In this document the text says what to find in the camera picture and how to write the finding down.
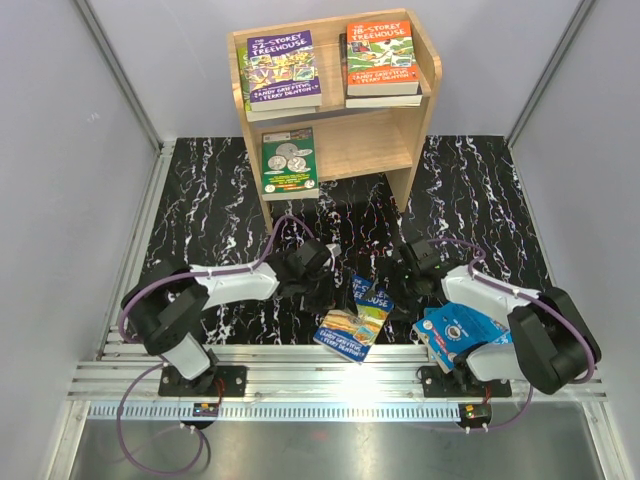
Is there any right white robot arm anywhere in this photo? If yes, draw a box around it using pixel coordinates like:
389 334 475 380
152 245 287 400
363 238 602 397

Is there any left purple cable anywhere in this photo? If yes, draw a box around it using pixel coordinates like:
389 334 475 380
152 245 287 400
115 215 316 474

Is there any purple 52-Storey Treehouse book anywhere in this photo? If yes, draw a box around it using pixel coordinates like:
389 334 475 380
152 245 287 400
246 30 322 112

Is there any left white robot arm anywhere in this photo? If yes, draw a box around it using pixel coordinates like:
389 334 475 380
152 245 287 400
121 239 357 397

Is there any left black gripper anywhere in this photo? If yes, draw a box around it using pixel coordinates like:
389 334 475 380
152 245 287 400
299 267 357 318

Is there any green 65-Storey Treehouse book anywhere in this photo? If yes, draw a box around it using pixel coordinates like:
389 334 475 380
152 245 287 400
237 45 317 122

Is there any dark blue 91-Storey Treehouse book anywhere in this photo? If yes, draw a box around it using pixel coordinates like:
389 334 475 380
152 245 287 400
313 275 395 364

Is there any blue Storey Treehouse book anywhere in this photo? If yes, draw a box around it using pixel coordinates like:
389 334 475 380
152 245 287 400
493 332 513 345

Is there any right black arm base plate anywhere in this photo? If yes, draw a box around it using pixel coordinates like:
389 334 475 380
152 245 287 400
417 365 512 398

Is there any black marble pattern mat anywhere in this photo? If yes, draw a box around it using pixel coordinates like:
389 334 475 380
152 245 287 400
122 134 571 346

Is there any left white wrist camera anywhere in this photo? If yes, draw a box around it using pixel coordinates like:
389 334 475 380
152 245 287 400
325 243 342 269

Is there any green coin cover book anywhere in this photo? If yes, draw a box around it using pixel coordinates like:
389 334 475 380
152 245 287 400
261 127 319 201

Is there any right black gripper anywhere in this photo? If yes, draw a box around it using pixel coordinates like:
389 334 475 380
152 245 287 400
362 258 423 324

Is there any light blue paperback book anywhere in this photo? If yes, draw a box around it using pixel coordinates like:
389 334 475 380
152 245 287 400
413 303 509 373

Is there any aluminium rail frame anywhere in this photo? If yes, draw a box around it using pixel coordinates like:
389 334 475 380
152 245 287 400
55 136 633 479

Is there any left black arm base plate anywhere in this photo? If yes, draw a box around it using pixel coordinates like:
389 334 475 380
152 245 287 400
158 365 248 398

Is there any dark Tale of Two Cities book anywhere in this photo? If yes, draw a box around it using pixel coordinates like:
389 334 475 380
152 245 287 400
339 33 423 109

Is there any orange 78-Storey Treehouse book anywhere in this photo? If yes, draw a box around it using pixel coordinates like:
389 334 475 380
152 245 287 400
346 20 420 97

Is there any wooden two-tier shelf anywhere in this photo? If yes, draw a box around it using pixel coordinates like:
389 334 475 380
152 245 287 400
227 8 442 211

